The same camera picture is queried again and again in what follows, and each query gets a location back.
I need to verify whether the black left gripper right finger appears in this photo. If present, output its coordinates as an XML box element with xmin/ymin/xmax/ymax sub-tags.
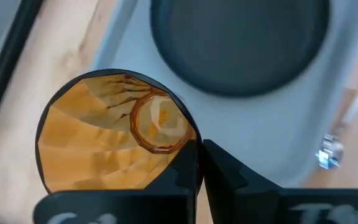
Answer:
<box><xmin>202</xmin><ymin>139</ymin><xmax>358</xmax><ymax>224</ymax></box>

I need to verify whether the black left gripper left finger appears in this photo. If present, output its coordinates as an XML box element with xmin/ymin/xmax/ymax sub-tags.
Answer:
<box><xmin>32</xmin><ymin>139</ymin><xmax>200</xmax><ymax>224</ymax></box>

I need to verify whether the amber faceted glass cup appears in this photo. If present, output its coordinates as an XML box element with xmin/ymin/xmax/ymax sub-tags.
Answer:
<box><xmin>34</xmin><ymin>68</ymin><xmax>203</xmax><ymax>195</ymax></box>

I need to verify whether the grey plastic tray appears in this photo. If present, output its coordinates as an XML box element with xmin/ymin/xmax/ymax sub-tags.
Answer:
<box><xmin>93</xmin><ymin>0</ymin><xmax>358</xmax><ymax>189</ymax></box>

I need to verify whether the metal spoon orange handle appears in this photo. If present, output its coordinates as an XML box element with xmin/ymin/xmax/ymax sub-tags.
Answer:
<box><xmin>314</xmin><ymin>64</ymin><xmax>358</xmax><ymax>171</ymax></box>

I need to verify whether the black round plate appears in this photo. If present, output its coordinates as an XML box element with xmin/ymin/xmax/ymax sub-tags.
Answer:
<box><xmin>150</xmin><ymin>0</ymin><xmax>331</xmax><ymax>98</ymax></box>

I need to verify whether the black aluminium table frame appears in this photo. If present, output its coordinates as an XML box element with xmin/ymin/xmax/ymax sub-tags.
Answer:
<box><xmin>0</xmin><ymin>0</ymin><xmax>45</xmax><ymax>149</ymax></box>

